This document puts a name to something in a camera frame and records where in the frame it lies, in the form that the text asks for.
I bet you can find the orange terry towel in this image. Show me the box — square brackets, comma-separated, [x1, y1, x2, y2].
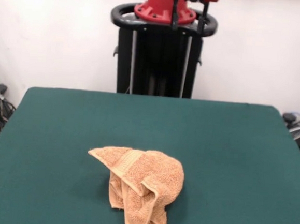
[82, 144, 188, 224]

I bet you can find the grey round stand base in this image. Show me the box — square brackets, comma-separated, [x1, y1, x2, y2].
[287, 122, 300, 142]

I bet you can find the dark green table cloth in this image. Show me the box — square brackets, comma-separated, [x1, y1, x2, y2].
[0, 83, 300, 224]

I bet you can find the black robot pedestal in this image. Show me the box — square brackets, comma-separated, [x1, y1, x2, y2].
[105, 1, 220, 101]

